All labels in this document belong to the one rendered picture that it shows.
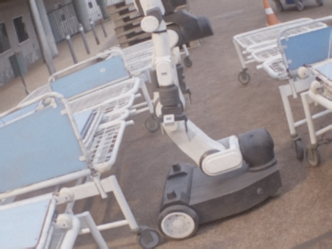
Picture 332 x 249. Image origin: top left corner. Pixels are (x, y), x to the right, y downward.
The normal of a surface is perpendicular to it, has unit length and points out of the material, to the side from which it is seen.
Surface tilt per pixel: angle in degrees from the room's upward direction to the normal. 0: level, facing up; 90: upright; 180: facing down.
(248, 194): 90
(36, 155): 90
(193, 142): 90
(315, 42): 90
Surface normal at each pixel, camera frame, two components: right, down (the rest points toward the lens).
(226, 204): -0.08, 0.32
